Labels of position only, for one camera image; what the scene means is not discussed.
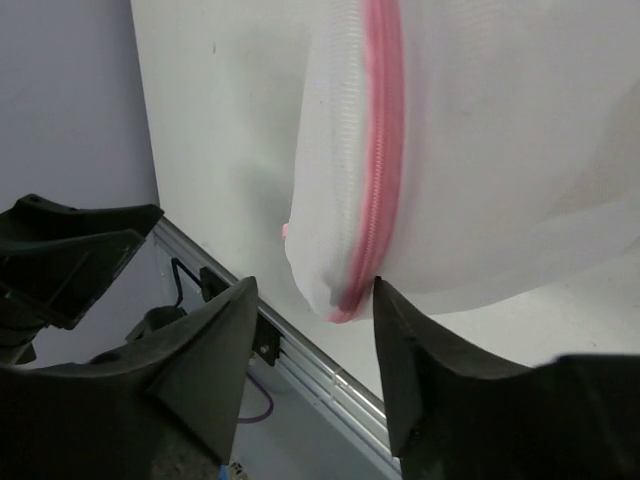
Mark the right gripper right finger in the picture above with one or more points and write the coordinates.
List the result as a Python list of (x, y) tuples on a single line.
[(446, 397)]

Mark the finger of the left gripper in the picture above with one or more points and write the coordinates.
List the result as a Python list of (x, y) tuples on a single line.
[(35, 223), (55, 283)]

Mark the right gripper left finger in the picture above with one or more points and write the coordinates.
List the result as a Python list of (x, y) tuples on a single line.
[(180, 386)]

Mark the white mesh laundry bag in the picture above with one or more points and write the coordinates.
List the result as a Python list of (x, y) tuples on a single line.
[(465, 151)]

